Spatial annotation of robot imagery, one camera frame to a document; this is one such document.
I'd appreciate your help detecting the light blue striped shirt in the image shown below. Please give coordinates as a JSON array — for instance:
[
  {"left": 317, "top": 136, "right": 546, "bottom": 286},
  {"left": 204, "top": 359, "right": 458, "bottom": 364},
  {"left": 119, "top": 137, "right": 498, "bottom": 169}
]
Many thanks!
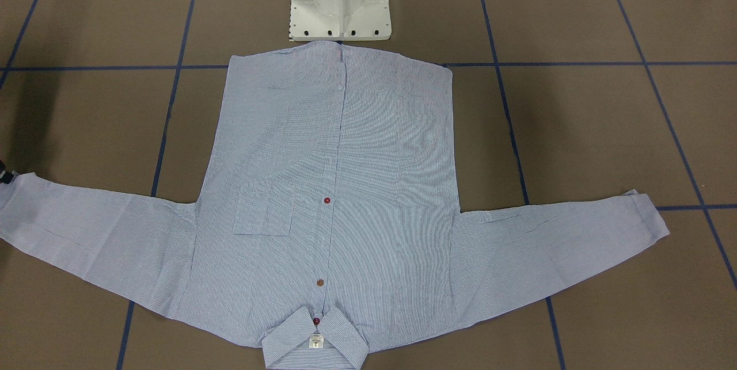
[{"left": 2, "top": 41, "right": 669, "bottom": 369}]

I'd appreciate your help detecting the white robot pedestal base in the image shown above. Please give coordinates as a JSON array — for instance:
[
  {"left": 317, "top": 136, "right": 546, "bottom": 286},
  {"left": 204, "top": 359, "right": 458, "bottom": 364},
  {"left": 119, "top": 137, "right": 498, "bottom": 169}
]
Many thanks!
[{"left": 288, "top": 0, "right": 392, "bottom": 42}]

